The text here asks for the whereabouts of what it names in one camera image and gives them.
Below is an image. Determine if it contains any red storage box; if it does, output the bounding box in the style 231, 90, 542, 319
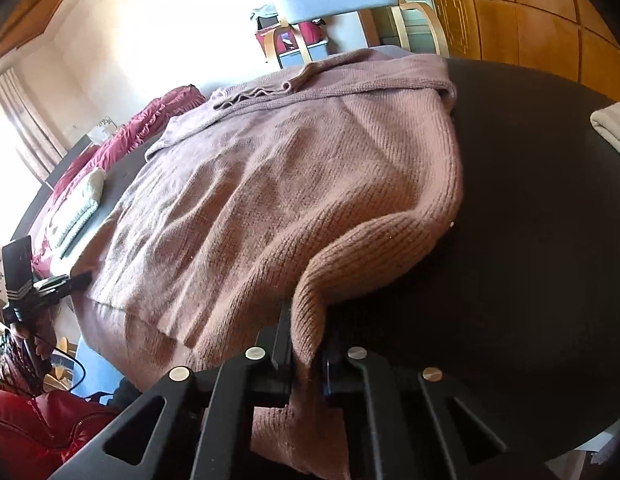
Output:
256, 20, 325, 54

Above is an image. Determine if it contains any white knit folded garment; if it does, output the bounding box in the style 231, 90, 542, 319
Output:
45, 168, 106, 256

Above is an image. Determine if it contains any grey chair with wooden arms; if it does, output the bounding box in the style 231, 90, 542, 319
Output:
263, 0, 450, 68

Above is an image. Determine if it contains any grey cloth on box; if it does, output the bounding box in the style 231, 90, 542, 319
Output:
250, 4, 278, 20

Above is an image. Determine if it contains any grey plastic bin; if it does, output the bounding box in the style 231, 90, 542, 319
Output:
278, 39, 332, 71

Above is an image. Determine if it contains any pink knit sweater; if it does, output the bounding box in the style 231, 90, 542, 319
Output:
74, 49, 462, 479

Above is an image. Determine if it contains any black cable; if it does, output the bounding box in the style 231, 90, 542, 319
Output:
0, 324, 88, 399

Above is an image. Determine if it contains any striped curtain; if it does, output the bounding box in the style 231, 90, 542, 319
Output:
0, 68, 67, 183

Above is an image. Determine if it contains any pink ruffled bedding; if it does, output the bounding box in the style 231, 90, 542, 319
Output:
29, 84, 206, 278

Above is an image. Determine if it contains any wooden wardrobe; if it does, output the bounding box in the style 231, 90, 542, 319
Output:
474, 0, 620, 101

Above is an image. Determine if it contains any red leather chair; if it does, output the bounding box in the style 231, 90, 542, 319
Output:
0, 390, 118, 479

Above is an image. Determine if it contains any person's hand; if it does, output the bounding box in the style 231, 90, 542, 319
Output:
0, 330, 52, 396

